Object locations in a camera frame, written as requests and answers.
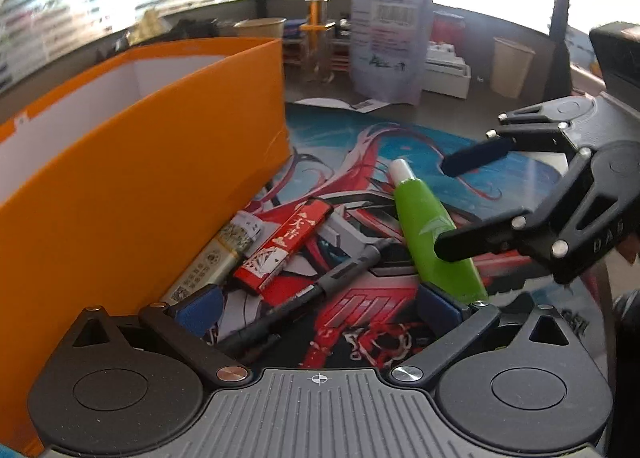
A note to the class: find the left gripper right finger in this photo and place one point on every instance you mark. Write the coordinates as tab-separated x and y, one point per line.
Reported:
459	330

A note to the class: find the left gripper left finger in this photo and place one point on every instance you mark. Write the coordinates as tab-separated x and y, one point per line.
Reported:
184	326

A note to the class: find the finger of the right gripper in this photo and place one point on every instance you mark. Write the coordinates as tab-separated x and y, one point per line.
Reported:
480	241
476	156

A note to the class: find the gold white lighter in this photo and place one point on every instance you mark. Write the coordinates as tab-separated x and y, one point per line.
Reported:
218	258

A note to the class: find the red lighter with cards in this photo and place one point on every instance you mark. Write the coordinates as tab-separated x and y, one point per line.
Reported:
257	272

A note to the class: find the green tube white cap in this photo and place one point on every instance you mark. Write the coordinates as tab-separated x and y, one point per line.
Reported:
422	218

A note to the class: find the printed anime desk mat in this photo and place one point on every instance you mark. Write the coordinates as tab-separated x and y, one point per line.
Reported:
342	157

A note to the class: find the black marker pen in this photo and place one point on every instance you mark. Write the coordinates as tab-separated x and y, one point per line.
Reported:
326	287

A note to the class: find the tan paper cup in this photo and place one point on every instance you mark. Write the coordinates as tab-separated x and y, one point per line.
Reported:
260	28
510	67

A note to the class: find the orange cardboard box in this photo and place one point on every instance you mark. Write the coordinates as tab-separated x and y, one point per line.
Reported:
114	181

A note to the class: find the white printed pouch bag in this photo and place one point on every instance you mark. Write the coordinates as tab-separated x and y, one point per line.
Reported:
388	45

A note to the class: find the black mesh desk organizer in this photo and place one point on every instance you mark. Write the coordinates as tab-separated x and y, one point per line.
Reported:
184	29

